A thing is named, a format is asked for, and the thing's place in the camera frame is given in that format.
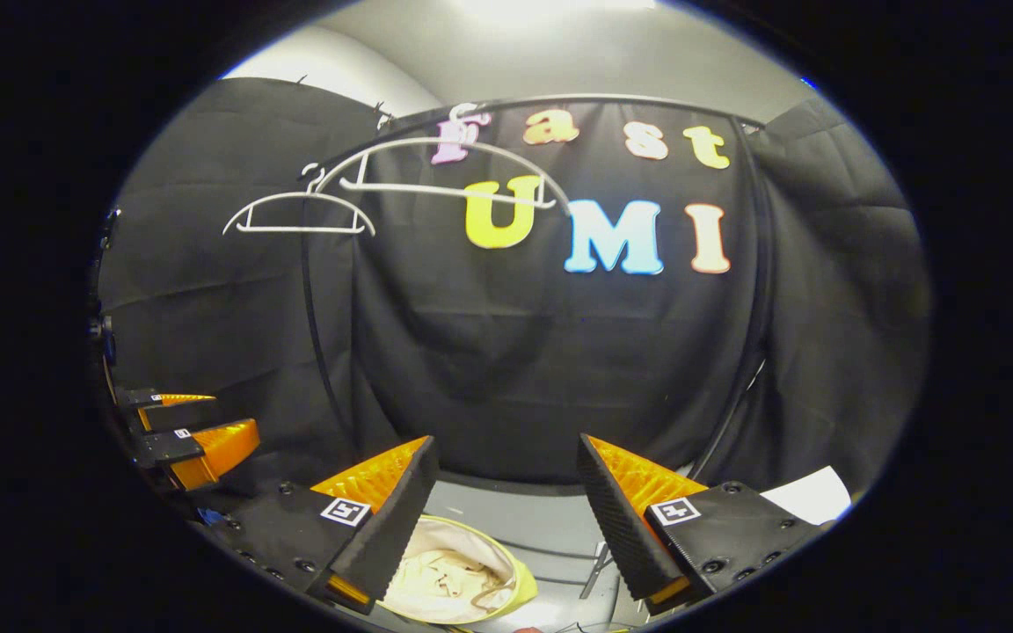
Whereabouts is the cream button shirt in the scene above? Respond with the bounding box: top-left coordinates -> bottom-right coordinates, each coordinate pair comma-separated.
383,526 -> 516,621

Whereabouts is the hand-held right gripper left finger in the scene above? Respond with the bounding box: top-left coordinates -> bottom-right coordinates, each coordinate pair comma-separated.
199,435 -> 440,615

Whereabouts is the white paper sheet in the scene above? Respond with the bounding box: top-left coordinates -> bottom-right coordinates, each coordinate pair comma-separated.
760,466 -> 852,526

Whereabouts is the yellow rimmed laundry hamper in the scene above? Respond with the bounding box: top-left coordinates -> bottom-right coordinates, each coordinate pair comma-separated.
379,514 -> 538,627

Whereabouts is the black clothes rack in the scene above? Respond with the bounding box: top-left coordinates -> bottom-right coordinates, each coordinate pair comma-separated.
300,92 -> 776,599

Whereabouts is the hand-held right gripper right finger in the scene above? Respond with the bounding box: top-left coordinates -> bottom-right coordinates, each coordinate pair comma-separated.
577,433 -> 824,616

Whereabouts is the large ceiling light panel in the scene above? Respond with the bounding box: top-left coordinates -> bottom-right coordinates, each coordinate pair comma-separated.
463,0 -> 657,23

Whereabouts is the white plastic hanger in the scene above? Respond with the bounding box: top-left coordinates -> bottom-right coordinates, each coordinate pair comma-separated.
338,103 -> 573,216
223,163 -> 377,238

